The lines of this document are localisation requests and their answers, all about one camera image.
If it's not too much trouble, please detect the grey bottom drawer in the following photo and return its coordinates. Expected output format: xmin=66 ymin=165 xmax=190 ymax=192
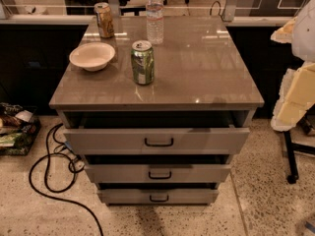
xmin=97 ymin=183 xmax=219 ymax=206

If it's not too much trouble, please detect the grey drawer cabinet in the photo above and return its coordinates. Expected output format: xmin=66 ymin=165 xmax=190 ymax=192
xmin=48 ymin=15 xmax=265 ymax=207

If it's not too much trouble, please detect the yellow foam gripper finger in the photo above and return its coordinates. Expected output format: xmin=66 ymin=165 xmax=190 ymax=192
xmin=271 ymin=62 xmax=315 ymax=132

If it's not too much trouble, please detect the grey top drawer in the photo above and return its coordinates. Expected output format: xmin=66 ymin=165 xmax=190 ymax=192
xmin=65 ymin=111 xmax=249 ymax=154

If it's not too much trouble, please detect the black stand leg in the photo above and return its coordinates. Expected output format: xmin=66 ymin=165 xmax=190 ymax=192
xmin=283 ymin=131 xmax=315 ymax=184

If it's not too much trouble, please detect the grey middle drawer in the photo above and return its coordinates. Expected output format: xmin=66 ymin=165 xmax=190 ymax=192
xmin=86 ymin=154 xmax=230 ymax=183

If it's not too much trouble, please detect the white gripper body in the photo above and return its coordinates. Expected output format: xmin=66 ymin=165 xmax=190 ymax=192
xmin=291 ymin=0 xmax=315 ymax=62

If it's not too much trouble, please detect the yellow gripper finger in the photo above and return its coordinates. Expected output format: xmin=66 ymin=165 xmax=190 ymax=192
xmin=271 ymin=18 xmax=296 ymax=43

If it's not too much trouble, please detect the grey drawer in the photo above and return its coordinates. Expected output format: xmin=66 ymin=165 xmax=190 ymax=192
xmin=65 ymin=111 xmax=249 ymax=154
xmin=86 ymin=154 xmax=230 ymax=183
xmin=97 ymin=183 xmax=219 ymax=206

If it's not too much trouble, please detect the clear plastic water bottle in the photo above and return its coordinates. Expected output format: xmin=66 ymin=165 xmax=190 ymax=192
xmin=146 ymin=0 xmax=163 ymax=44

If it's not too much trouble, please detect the gold soda can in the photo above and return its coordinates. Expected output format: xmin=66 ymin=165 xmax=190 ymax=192
xmin=94 ymin=2 xmax=114 ymax=38

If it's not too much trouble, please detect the white bowl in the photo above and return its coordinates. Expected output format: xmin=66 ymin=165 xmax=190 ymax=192
xmin=69 ymin=42 xmax=115 ymax=72

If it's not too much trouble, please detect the green soda can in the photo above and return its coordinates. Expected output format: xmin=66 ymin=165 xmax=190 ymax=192
xmin=131 ymin=40 xmax=155 ymax=85

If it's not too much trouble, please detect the basket of snack bags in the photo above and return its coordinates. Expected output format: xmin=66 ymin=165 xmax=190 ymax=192
xmin=0 ymin=102 xmax=41 ymax=156

